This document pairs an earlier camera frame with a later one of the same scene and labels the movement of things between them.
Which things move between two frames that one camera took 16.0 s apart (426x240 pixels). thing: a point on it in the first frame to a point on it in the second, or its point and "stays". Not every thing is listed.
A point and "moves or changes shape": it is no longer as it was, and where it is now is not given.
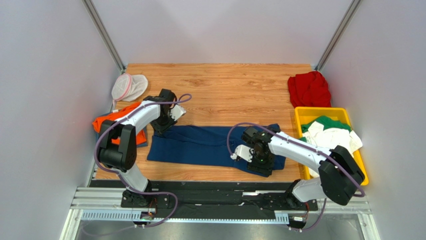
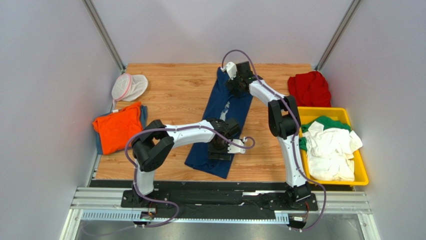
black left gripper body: (161, 124) to (214, 150)
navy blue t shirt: (199, 144) moves or changes shape
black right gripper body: (260, 165) to (233, 86)
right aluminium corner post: (339, 35) stays
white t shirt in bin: (329, 138) stays
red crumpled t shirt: (309, 89) stays
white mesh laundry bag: (129, 88) stays
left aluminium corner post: (102, 29) stays
